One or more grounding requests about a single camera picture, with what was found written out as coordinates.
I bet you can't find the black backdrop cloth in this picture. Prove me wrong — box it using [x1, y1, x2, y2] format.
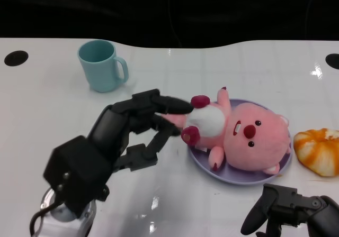
[0, 0, 339, 49]

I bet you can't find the light blue plastic mug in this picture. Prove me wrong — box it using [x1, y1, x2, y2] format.
[77, 39, 130, 93]

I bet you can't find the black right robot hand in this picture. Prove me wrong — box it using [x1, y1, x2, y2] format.
[240, 183, 339, 237]

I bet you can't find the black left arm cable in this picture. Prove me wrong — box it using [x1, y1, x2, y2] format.
[29, 194, 66, 237]

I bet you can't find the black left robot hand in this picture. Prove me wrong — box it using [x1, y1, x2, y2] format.
[42, 88, 194, 219]

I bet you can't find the purple plastic plate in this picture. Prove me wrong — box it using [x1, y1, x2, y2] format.
[187, 98, 293, 187]

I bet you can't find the black table cable hole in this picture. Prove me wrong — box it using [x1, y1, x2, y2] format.
[325, 52, 339, 69]
[3, 50, 29, 67]

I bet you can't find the orange white plush toy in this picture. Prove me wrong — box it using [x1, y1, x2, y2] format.
[293, 127, 339, 178]

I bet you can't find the pink beaver plush doll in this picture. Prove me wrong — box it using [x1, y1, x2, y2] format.
[161, 86, 292, 176]

